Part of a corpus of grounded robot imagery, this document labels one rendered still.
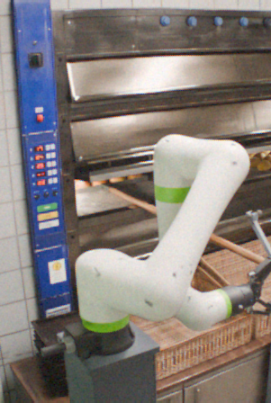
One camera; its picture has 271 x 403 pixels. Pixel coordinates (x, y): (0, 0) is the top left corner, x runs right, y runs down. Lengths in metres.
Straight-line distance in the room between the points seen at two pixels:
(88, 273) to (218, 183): 0.39
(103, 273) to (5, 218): 1.07
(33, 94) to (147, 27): 0.63
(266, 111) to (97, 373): 1.96
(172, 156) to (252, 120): 1.45
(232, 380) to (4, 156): 1.43
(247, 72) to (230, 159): 1.47
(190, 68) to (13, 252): 1.18
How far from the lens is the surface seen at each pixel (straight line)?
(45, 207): 2.29
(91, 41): 2.34
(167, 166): 1.47
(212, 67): 2.68
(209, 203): 1.31
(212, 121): 2.70
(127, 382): 1.42
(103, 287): 1.27
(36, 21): 2.20
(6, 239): 2.31
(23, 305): 2.45
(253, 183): 2.95
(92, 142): 2.35
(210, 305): 1.52
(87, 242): 2.48
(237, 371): 2.54
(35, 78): 2.20
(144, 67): 2.47
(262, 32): 2.91
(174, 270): 1.22
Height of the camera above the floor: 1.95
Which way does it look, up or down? 17 degrees down
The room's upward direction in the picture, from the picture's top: 3 degrees counter-clockwise
